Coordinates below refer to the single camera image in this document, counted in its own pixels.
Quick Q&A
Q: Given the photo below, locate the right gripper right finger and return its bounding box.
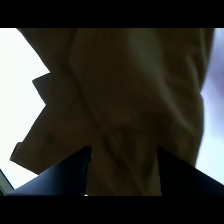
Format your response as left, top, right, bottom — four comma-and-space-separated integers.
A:
156, 146, 224, 197

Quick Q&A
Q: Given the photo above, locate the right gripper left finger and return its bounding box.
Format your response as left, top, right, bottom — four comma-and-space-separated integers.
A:
9, 145, 93, 197

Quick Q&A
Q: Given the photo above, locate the brown garment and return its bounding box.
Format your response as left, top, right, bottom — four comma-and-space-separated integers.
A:
9, 28, 216, 197

